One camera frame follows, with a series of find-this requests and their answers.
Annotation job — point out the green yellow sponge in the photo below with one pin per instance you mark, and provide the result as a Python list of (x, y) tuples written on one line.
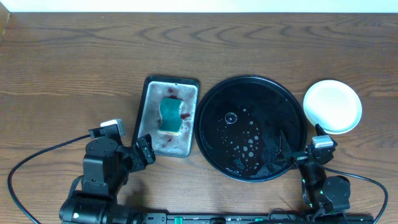
[(171, 121)]

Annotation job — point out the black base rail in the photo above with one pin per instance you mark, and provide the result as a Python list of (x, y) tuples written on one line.
[(277, 218)]

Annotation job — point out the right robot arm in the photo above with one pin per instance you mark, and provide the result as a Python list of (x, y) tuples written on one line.
[(326, 195)]

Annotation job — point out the black rectangular soapy tray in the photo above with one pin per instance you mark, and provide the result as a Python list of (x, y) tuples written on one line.
[(148, 120)]

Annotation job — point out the black round serving tray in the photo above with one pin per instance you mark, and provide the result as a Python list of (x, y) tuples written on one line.
[(238, 123)]

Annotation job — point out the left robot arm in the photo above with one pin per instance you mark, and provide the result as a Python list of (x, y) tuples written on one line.
[(106, 168)]

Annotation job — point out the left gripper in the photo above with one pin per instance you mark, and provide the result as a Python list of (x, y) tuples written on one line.
[(149, 153)]

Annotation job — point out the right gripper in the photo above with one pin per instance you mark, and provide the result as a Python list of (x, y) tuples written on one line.
[(301, 158)]

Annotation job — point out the light blue streaked plate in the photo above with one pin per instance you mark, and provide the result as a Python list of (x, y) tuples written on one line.
[(333, 105)]

